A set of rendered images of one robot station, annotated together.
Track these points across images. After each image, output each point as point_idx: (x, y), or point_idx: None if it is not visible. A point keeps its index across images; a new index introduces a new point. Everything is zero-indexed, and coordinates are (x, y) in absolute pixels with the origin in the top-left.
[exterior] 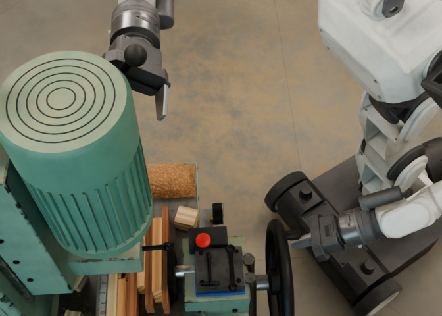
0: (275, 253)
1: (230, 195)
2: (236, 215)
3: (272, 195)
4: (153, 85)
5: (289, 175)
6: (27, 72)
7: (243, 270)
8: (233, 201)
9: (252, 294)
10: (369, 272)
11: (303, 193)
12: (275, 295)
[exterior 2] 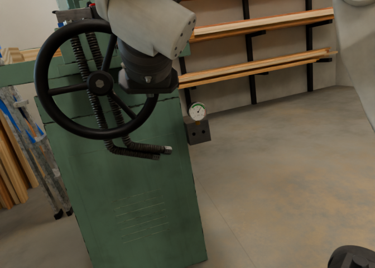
0: (147, 103)
1: (323, 247)
2: (306, 258)
3: (335, 252)
4: None
5: (371, 250)
6: None
7: (67, 10)
8: (319, 251)
9: (75, 56)
10: None
11: (352, 259)
12: (115, 128)
